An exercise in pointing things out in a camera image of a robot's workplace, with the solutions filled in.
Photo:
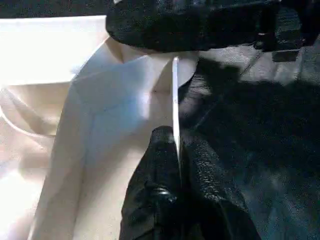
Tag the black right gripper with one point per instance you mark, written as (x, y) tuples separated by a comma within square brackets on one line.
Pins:
[(295, 22)]

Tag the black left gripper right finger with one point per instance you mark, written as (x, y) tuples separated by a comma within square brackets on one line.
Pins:
[(210, 205)]

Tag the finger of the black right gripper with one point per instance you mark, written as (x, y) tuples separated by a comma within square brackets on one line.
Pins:
[(190, 25)]

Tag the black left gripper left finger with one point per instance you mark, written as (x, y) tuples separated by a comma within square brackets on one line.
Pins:
[(155, 200)]

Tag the white plastic table top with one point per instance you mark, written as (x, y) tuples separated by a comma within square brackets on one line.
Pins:
[(75, 125)]

